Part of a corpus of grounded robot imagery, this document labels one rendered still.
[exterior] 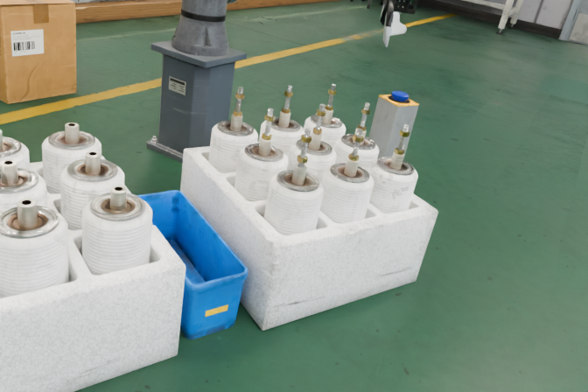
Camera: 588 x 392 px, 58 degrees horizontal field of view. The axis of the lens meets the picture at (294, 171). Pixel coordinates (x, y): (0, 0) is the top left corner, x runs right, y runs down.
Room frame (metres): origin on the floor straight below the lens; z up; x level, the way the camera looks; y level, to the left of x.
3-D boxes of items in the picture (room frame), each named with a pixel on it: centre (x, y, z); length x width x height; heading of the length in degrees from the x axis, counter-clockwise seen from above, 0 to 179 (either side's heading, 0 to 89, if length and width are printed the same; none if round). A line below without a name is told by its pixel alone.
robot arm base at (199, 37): (1.42, 0.31, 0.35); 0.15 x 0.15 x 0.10
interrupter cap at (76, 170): (0.74, 0.31, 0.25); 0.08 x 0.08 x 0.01
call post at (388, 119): (1.24, -0.21, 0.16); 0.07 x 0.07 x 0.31; 38
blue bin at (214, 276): (0.81, 0.17, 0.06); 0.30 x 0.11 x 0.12; 39
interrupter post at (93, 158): (0.74, 0.31, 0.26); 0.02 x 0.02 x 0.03
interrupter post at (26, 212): (0.57, 0.33, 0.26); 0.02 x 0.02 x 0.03
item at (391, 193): (0.98, -0.20, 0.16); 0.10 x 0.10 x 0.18
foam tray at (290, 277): (1.00, -0.03, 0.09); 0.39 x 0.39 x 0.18; 38
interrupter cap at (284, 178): (0.83, -0.01, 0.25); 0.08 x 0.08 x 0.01
